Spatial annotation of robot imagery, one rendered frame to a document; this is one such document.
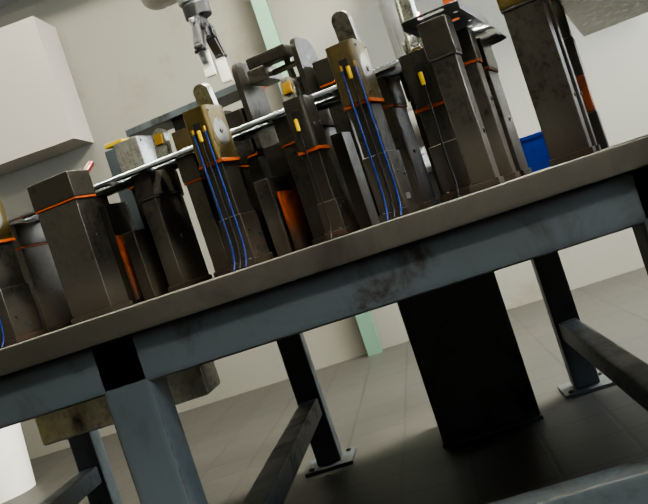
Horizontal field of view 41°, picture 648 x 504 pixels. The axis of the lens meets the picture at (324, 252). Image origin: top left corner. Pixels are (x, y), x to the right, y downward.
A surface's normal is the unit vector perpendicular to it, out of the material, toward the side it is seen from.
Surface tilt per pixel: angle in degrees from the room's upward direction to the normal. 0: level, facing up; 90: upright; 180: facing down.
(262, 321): 90
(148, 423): 90
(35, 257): 90
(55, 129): 90
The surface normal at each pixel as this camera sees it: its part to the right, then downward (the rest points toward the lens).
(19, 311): 0.88, -0.29
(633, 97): -0.10, 0.05
